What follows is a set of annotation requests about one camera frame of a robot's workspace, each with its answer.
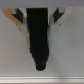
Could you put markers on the white cabinet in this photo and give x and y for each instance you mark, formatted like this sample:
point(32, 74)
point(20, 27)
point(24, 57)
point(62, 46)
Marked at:
point(42, 80)

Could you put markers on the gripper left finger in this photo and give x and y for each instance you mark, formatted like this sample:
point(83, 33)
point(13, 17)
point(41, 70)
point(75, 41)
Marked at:
point(19, 20)

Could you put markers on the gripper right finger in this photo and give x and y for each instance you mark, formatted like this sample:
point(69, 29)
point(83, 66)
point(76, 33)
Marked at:
point(55, 23)

